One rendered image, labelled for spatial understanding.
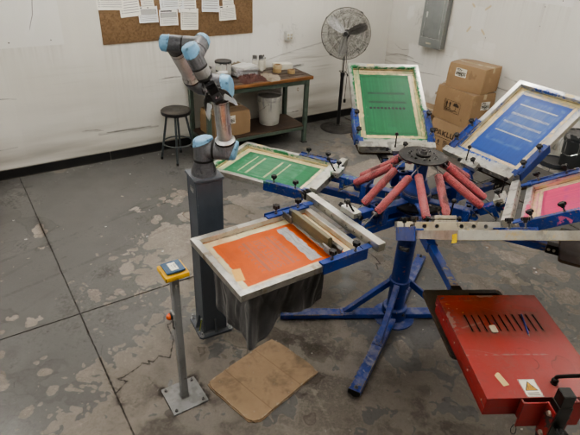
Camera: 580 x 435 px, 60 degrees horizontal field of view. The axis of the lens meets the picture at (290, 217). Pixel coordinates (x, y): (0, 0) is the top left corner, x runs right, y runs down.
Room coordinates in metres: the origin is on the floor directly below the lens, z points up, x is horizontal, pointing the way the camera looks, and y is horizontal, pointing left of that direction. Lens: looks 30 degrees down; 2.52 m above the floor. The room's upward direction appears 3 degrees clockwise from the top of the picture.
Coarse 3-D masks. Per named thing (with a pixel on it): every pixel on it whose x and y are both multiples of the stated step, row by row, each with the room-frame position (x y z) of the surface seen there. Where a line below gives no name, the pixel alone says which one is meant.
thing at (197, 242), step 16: (240, 224) 2.52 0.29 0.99; (256, 224) 2.55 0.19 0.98; (320, 224) 2.60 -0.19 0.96; (192, 240) 2.33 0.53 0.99; (208, 240) 2.37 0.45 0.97; (352, 240) 2.41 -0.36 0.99; (208, 256) 2.18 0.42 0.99; (224, 272) 2.05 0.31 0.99; (304, 272) 2.08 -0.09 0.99; (320, 272) 2.14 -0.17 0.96; (240, 288) 1.93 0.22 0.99; (256, 288) 1.93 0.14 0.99; (272, 288) 1.97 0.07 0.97
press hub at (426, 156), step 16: (416, 160) 2.85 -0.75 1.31; (432, 160) 2.86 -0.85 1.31; (400, 192) 2.93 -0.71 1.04; (416, 192) 2.86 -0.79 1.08; (400, 208) 2.78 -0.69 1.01; (416, 208) 2.79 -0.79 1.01; (432, 208) 2.80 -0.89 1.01; (416, 240) 2.90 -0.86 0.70; (400, 256) 2.88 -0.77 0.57; (400, 272) 2.87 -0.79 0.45; (400, 288) 2.86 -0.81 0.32; (384, 304) 2.93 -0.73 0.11; (400, 304) 2.88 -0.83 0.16; (400, 320) 2.85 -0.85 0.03
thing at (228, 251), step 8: (288, 224) 2.60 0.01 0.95; (264, 232) 2.50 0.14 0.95; (272, 232) 2.51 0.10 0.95; (296, 232) 2.52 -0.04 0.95; (240, 240) 2.41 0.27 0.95; (248, 240) 2.41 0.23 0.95; (280, 240) 2.43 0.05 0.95; (304, 240) 2.44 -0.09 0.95; (216, 248) 2.32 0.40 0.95; (224, 248) 2.32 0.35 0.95; (232, 248) 2.32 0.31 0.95; (224, 256) 2.24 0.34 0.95; (232, 256) 2.24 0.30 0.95; (240, 256) 2.24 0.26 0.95
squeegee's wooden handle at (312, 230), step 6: (294, 210) 2.60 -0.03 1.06; (294, 216) 2.57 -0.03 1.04; (300, 216) 2.53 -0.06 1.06; (294, 222) 2.56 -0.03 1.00; (300, 222) 2.51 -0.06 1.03; (306, 222) 2.47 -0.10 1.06; (306, 228) 2.46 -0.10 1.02; (312, 228) 2.42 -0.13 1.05; (318, 228) 2.41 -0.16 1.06; (312, 234) 2.41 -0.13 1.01; (318, 234) 2.37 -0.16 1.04; (324, 234) 2.34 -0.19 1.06; (318, 240) 2.37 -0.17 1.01; (324, 240) 2.33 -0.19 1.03; (330, 240) 2.31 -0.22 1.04; (330, 246) 2.31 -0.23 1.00
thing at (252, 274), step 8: (288, 248) 2.35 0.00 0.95; (296, 248) 2.35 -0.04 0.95; (312, 248) 2.36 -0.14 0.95; (320, 248) 2.37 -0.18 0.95; (304, 256) 2.27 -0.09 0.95; (328, 256) 2.28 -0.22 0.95; (232, 264) 2.17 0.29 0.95; (240, 264) 2.17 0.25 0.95; (248, 264) 2.18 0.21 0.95; (296, 264) 2.20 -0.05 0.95; (304, 264) 2.20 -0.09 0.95; (248, 272) 2.11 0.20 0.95; (256, 272) 2.11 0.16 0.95; (272, 272) 2.12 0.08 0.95; (280, 272) 2.12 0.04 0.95; (288, 272) 2.12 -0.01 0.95; (248, 280) 2.04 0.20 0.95; (256, 280) 2.05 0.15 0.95; (264, 280) 2.05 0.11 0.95
